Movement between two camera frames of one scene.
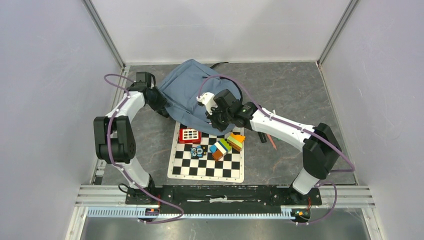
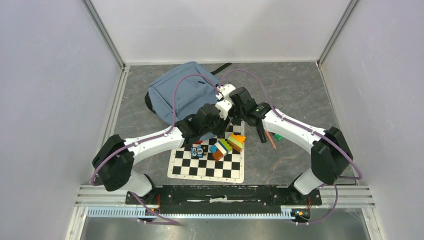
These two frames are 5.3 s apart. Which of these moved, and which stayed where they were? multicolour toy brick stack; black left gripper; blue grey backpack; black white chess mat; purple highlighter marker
Moved: black left gripper; blue grey backpack
Stayed: black white chess mat; purple highlighter marker; multicolour toy brick stack
